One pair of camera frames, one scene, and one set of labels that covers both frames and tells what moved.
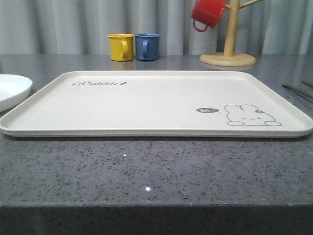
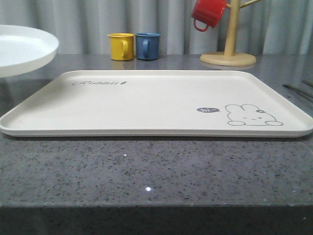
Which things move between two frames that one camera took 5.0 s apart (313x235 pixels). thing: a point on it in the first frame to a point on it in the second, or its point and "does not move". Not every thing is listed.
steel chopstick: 307,83 does not move
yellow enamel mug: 121,46 does not move
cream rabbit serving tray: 163,104 does not move
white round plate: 13,88 to 24,48
